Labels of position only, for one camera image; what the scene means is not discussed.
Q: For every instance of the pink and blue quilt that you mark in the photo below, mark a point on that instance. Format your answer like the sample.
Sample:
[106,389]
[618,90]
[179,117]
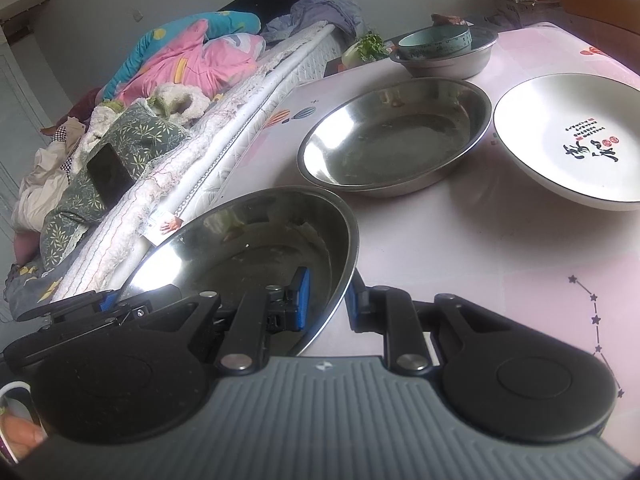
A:
[200,60]

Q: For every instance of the beige cloth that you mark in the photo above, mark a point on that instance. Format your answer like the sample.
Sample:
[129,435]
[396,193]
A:
[40,185]

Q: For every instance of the medium steel plate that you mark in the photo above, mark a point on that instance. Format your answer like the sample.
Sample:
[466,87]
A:
[390,140]

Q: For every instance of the dark patterned blanket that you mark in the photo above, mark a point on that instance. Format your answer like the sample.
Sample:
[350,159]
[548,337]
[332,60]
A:
[25,285]

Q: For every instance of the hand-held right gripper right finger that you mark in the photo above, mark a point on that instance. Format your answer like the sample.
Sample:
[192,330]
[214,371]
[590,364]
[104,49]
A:
[354,305]

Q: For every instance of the red cabbage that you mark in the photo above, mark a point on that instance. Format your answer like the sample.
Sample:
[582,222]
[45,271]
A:
[445,19]

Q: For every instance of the napa cabbage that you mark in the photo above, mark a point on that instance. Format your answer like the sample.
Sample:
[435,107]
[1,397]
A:
[367,47]

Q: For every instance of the teal ceramic bowl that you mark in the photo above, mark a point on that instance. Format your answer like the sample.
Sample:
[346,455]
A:
[430,42]

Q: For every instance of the black phone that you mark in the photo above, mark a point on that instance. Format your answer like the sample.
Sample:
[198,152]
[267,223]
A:
[110,175]

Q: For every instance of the open cardboard box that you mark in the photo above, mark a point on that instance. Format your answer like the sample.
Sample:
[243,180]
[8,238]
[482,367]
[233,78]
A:
[505,10]

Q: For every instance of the steel bowl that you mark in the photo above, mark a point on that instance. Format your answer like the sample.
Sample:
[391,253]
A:
[450,67]

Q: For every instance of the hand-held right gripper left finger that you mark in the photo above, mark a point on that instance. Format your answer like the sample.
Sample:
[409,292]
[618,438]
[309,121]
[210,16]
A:
[301,300]

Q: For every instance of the brown cardboard carton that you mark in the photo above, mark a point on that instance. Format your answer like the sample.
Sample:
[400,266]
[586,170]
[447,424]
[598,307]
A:
[615,42]

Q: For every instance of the grey clothing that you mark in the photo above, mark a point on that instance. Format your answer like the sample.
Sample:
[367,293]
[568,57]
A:
[320,12]

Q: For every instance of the white quilted mattress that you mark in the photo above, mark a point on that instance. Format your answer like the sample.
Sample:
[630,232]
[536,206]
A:
[250,105]

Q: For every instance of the person's left hand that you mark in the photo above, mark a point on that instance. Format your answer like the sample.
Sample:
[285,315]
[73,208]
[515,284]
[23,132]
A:
[22,435]

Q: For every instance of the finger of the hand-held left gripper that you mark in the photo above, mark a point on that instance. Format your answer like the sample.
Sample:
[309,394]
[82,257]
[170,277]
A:
[150,295]
[107,301]

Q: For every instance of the photo card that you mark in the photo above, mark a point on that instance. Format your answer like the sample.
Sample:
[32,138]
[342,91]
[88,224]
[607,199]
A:
[167,225]

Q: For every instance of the green leaf print pillow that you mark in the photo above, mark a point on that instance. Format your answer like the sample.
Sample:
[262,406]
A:
[145,135]

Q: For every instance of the white fluffy blanket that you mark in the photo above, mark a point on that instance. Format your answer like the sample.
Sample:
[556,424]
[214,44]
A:
[170,97]

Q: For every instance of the white ceramic plate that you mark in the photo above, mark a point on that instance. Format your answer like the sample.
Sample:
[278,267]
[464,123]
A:
[550,125]

